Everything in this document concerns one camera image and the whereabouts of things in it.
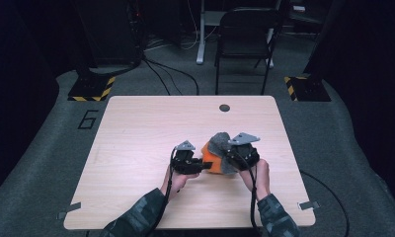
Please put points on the small white box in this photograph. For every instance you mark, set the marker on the small white box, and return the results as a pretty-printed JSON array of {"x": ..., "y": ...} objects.
[{"x": 299, "y": 8}]

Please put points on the person's left hand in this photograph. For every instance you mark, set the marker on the person's left hand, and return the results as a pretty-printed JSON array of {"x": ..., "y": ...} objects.
[{"x": 174, "y": 184}]

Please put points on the white desk leg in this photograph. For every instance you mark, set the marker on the white desk leg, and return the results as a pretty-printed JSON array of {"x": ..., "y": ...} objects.
[
  {"x": 270, "y": 61},
  {"x": 200, "y": 49}
]

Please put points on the person's right hand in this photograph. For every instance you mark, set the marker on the person's right hand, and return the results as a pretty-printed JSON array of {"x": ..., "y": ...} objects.
[{"x": 261, "y": 179}]

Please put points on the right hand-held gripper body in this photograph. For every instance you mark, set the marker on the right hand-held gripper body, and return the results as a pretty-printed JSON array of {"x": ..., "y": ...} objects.
[{"x": 245, "y": 154}]

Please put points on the black folding chair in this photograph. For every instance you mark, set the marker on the black folding chair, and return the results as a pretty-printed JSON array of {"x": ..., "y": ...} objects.
[{"x": 245, "y": 36}]

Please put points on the black equipment cabinet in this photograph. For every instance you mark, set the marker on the black equipment cabinet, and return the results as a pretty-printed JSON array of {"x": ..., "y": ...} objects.
[{"x": 110, "y": 33}]

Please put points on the dark round table grommet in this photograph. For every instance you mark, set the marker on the dark round table grommet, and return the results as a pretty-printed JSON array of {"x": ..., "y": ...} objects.
[{"x": 224, "y": 108}]

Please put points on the grey towel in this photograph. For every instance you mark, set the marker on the grey towel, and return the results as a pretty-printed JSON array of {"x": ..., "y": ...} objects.
[{"x": 220, "y": 144}]

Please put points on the black stand with striped base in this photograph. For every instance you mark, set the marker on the black stand with striped base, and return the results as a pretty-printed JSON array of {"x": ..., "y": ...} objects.
[
  {"x": 309, "y": 89},
  {"x": 90, "y": 89}
]

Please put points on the orange plush toy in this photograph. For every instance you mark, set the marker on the orange plush toy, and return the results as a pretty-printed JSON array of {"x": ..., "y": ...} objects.
[{"x": 209, "y": 154}]

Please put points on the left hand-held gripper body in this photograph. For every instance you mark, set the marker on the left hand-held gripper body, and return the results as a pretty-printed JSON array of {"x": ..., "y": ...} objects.
[{"x": 184, "y": 163}]

